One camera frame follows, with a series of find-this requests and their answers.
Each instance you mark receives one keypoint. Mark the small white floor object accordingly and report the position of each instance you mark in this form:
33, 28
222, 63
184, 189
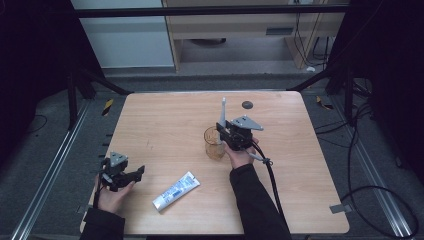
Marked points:
310, 69

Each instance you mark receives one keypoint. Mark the black horizontal frame bar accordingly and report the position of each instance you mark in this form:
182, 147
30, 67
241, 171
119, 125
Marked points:
200, 11

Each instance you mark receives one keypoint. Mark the aluminium floor rail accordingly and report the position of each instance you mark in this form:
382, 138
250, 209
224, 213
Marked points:
50, 170
373, 173

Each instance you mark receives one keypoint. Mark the grey tape piece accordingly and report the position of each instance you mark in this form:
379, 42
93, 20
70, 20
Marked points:
340, 208
82, 209

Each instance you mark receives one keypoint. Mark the light wooden desk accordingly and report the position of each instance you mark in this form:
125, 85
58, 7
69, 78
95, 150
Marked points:
233, 25

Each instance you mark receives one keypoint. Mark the amber glass cup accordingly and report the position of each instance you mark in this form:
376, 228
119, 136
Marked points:
213, 145

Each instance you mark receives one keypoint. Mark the white electric toothbrush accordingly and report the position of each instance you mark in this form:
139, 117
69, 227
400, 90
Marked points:
223, 111

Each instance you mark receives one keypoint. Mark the person's right hand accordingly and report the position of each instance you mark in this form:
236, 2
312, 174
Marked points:
239, 158

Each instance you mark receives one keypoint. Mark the white cabinet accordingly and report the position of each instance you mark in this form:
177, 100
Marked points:
126, 40

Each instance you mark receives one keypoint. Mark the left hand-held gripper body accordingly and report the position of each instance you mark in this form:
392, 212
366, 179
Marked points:
115, 170

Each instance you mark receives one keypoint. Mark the white blue toothpaste tube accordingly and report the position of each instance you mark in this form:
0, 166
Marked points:
176, 191

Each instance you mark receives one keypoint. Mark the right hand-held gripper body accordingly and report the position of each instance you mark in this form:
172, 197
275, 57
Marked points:
242, 132

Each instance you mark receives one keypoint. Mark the grey table grommet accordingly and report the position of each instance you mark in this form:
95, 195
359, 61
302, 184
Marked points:
247, 105

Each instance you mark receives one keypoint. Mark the black metal stand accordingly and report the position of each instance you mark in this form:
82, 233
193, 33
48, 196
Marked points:
349, 96
71, 100

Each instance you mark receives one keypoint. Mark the person's left hand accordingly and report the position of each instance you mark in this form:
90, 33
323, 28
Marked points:
111, 198

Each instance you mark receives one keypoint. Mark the black curtain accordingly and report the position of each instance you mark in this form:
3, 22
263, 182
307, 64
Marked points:
30, 66
393, 83

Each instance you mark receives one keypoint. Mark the yellow black tape strip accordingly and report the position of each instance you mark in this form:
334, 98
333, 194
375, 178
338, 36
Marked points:
107, 107
324, 104

